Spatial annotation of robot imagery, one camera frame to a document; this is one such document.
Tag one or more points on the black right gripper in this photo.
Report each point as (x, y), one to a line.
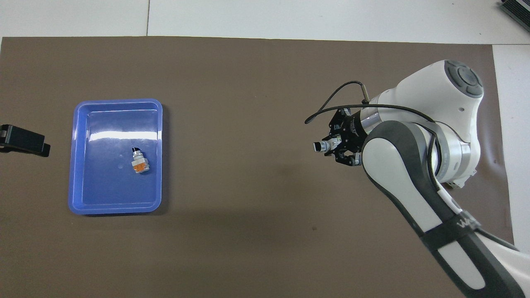
(355, 130)

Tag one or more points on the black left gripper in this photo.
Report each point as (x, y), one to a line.
(3, 140)

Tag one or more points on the selector switch white body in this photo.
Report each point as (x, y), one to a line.
(327, 145)

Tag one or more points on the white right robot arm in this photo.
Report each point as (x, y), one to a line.
(434, 87)

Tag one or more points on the blue plastic tray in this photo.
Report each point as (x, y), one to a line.
(103, 186)

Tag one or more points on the brown table mat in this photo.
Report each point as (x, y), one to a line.
(232, 165)

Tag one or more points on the grey ridged device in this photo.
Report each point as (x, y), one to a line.
(517, 10)

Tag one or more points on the selector switch orange base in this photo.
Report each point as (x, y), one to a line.
(140, 163)

